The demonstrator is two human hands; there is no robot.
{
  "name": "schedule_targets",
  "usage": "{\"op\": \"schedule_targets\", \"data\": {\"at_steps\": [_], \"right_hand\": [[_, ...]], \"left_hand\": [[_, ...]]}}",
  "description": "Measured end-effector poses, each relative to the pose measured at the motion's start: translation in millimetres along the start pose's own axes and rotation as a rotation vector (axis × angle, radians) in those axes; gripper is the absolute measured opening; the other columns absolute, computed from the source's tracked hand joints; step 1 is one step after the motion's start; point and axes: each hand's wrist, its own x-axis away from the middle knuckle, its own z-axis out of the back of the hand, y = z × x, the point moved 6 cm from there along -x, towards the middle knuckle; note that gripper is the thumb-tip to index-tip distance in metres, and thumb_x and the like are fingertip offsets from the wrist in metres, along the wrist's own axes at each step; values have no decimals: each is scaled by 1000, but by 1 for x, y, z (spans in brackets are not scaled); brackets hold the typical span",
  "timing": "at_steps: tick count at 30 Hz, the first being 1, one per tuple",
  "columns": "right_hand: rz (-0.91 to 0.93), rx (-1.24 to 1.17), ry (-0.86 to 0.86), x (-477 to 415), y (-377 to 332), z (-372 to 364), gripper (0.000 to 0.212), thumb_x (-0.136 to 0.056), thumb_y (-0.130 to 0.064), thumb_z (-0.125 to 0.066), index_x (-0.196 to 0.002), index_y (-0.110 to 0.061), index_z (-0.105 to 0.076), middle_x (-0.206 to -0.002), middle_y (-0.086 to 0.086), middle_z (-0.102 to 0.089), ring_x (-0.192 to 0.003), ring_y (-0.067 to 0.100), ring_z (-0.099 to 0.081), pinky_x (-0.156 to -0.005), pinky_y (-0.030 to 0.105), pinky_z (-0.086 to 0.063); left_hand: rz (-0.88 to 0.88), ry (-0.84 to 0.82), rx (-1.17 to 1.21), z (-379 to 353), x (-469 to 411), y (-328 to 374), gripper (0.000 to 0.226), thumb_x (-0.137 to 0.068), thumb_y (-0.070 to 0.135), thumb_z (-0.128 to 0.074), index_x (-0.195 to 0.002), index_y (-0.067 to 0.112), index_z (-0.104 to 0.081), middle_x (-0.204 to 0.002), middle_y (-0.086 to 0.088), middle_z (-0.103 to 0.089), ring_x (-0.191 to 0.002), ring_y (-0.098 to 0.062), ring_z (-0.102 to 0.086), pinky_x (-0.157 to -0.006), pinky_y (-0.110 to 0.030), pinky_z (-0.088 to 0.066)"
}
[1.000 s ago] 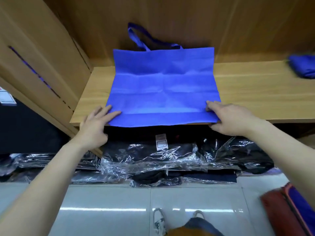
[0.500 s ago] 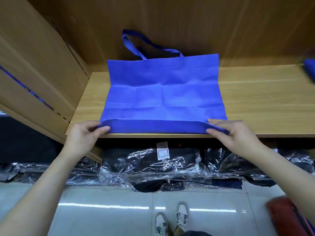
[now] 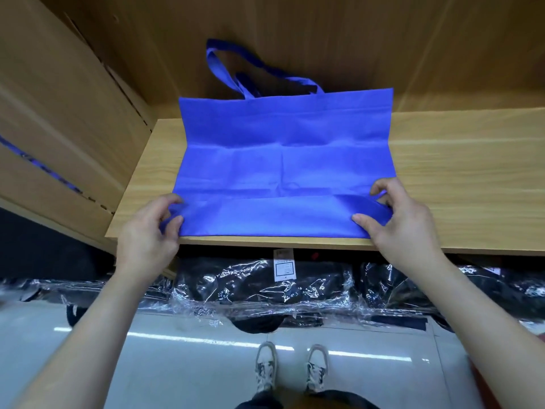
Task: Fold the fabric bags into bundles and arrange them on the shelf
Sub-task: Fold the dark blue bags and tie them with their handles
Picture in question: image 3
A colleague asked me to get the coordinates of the person's right hand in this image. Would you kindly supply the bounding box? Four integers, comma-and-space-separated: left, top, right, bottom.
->
351, 178, 446, 274

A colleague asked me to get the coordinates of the person's left hand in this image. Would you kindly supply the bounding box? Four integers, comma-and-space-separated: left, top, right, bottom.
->
114, 193, 186, 287

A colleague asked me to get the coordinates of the wooden shelf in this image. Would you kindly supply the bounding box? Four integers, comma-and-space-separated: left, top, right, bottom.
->
0, 0, 545, 257

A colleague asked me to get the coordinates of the blue non-woven bag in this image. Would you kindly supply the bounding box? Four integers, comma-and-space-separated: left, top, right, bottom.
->
173, 40, 395, 239

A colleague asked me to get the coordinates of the person's right forearm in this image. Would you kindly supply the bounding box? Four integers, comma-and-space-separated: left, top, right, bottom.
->
410, 251, 545, 409

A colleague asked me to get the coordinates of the person's left forearm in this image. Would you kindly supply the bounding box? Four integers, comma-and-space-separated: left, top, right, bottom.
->
12, 270, 163, 409

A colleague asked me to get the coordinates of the person's right shoe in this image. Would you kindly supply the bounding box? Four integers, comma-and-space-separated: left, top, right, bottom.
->
305, 343, 330, 393

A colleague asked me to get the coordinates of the person's right leg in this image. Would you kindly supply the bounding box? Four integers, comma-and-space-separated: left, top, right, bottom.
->
294, 389, 382, 409

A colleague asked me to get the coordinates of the person's leg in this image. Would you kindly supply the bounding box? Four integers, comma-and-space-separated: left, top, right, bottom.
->
294, 389, 382, 409
236, 391, 286, 409

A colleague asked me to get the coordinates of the person's left leg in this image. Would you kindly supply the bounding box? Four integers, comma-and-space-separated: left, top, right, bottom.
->
236, 391, 286, 409

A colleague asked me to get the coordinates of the black plastic-wrapped bag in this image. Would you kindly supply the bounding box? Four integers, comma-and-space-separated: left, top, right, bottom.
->
0, 275, 175, 316
358, 260, 545, 324

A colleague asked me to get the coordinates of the black wrapped bag with tag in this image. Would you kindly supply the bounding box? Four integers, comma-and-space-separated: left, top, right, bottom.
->
174, 255, 356, 327

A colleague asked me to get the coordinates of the white paper tag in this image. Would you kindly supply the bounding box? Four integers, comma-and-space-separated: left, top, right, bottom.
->
272, 248, 297, 282

